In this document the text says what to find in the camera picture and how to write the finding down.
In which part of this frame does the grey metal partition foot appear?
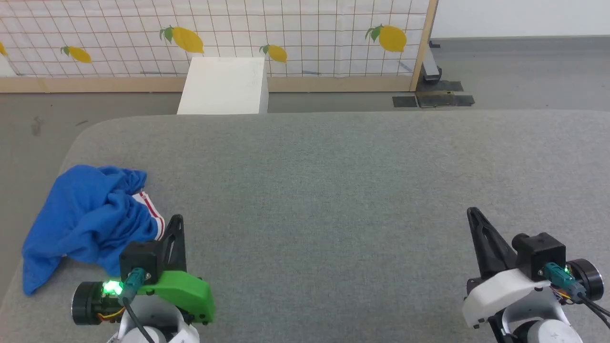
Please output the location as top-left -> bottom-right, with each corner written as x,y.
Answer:
422,42 -> 443,82

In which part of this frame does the black right cable teal plug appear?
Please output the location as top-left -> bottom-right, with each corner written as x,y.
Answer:
543,262 -> 610,329

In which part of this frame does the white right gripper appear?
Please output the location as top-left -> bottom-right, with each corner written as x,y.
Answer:
461,207 -> 570,329

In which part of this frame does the white rectangular box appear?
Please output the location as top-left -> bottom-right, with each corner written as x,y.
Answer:
177,57 -> 269,115

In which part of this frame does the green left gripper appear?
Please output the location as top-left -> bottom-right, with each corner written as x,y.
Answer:
126,214 -> 216,325

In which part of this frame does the grey fabric sofa seat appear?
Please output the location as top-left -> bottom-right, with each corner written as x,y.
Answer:
0,111 -> 610,343

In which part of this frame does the blue white red-striped shirt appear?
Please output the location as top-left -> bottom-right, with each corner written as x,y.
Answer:
21,164 -> 166,296

